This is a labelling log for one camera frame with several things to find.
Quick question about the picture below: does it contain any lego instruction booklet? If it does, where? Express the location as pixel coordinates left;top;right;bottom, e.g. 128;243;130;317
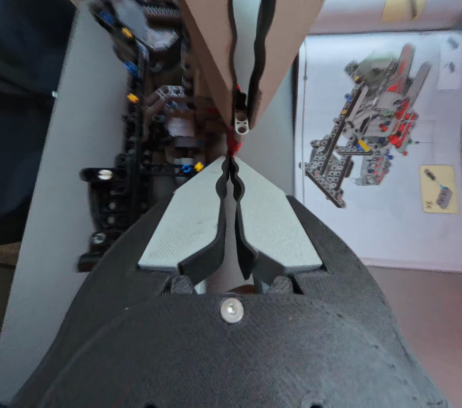
293;0;462;271

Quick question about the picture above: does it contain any lego truck chassis model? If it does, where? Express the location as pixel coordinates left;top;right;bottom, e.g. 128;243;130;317
77;0;243;273

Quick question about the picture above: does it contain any light grey two-hole lego beam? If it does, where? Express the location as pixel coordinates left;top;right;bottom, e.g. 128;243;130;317
233;90;250;136

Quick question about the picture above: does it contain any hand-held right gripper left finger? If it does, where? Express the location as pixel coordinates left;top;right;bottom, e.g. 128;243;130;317
137;156;230;285

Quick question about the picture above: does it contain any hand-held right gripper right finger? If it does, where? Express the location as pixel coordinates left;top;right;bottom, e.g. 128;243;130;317
230;157;323;286

